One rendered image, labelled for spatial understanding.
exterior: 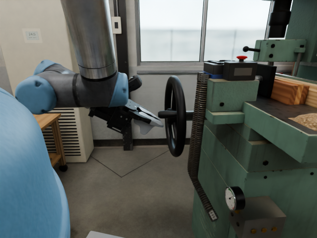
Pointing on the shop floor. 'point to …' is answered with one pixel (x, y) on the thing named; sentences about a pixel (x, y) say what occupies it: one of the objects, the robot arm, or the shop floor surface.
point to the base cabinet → (252, 192)
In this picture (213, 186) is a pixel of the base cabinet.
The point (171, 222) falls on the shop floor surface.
